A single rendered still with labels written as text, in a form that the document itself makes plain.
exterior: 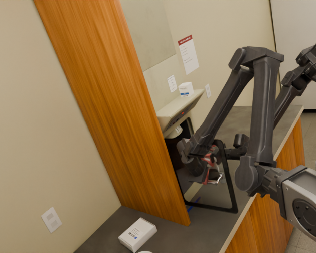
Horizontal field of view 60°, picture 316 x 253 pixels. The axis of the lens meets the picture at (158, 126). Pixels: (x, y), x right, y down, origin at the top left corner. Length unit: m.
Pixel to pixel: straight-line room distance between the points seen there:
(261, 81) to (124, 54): 0.53
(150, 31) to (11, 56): 0.62
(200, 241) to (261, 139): 0.71
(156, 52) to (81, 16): 0.37
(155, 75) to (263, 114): 0.63
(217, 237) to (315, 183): 0.77
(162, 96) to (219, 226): 0.68
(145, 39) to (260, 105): 0.65
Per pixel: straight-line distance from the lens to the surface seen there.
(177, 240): 1.42
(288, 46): 4.21
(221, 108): 0.98
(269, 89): 0.85
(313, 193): 0.68
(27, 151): 1.42
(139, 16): 1.29
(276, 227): 2.14
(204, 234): 1.41
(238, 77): 0.95
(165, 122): 1.23
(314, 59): 0.85
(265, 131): 0.83
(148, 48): 1.30
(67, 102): 1.50
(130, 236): 1.49
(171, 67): 1.41
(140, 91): 1.12
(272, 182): 0.75
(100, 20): 1.15
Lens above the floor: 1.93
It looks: 22 degrees down
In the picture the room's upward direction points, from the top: 18 degrees counter-clockwise
